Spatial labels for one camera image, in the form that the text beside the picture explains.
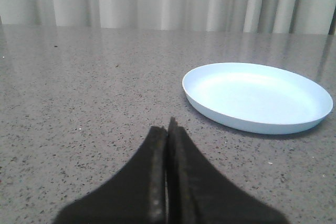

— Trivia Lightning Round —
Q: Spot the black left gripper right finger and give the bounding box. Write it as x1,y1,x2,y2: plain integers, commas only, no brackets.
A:
165,116,266,224

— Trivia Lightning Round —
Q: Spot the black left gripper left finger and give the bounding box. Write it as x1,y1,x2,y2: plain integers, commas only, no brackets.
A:
54,126,167,223

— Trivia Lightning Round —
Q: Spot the light blue round plate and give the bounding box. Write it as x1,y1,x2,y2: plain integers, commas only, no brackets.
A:
182,62,333,135

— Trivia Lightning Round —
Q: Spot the white pleated curtain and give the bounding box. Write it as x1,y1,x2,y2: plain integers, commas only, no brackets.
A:
1,0,335,34

